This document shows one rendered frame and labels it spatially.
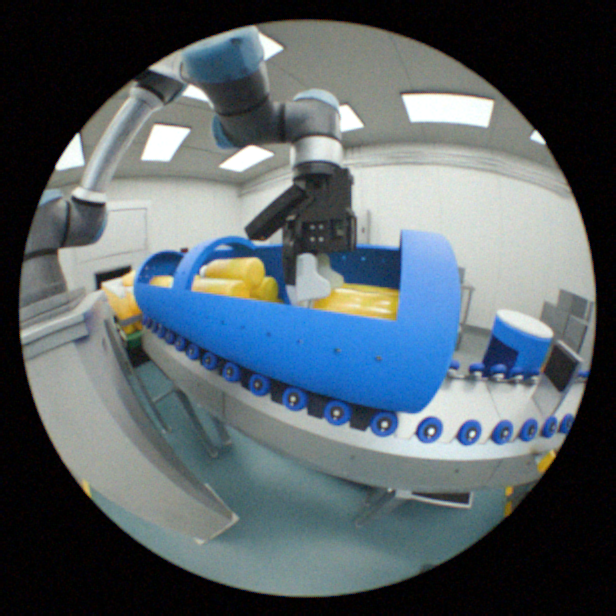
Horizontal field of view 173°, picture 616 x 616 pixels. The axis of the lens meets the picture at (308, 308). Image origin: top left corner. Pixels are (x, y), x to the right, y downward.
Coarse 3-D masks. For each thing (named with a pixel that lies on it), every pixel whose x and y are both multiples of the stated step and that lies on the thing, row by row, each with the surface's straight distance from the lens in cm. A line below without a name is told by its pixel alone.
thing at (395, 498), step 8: (384, 496) 77; (392, 496) 66; (400, 496) 63; (408, 496) 64; (376, 504) 86; (384, 504) 72; (392, 504) 71; (400, 504) 70; (368, 512) 96; (376, 512) 84; (384, 512) 82; (360, 520) 108; (368, 520) 101
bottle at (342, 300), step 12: (336, 288) 27; (348, 288) 27; (312, 300) 27; (324, 300) 25; (336, 300) 25; (348, 300) 24; (360, 300) 24; (372, 300) 24; (384, 300) 24; (396, 300) 25; (348, 312) 24; (360, 312) 24; (372, 312) 24; (384, 312) 24; (396, 312) 24
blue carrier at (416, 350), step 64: (192, 256) 41; (256, 256) 54; (384, 256) 40; (448, 256) 22; (192, 320) 37; (256, 320) 24; (320, 320) 19; (384, 320) 18; (448, 320) 19; (320, 384) 24; (384, 384) 21
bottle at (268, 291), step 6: (264, 282) 44; (270, 282) 45; (276, 282) 47; (258, 288) 44; (264, 288) 44; (270, 288) 46; (276, 288) 47; (252, 294) 45; (258, 294) 44; (264, 294) 44; (270, 294) 46; (276, 294) 48; (264, 300) 44; (270, 300) 46
